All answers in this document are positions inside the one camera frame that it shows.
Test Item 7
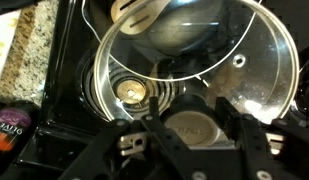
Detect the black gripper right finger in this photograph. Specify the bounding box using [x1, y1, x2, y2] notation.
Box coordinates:
[215, 97, 309, 180]

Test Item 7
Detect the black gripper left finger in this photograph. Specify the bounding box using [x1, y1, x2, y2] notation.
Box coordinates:
[58, 96, 208, 180]

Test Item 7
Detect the glass lid with black knob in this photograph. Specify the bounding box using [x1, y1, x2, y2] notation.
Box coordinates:
[93, 0, 301, 148]

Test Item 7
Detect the wooden slotted spatula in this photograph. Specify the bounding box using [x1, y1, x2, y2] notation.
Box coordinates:
[109, 0, 172, 36]

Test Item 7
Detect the dark pot with silver rim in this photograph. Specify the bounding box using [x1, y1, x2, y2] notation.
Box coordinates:
[81, 0, 263, 83]

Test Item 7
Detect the black coil burner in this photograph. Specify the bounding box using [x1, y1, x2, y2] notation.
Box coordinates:
[77, 54, 183, 123]

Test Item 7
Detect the black electric stove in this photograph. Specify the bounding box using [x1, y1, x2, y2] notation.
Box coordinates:
[40, 0, 309, 180]

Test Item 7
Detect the white paper sheet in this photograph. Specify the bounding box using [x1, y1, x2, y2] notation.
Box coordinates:
[0, 9, 22, 86]

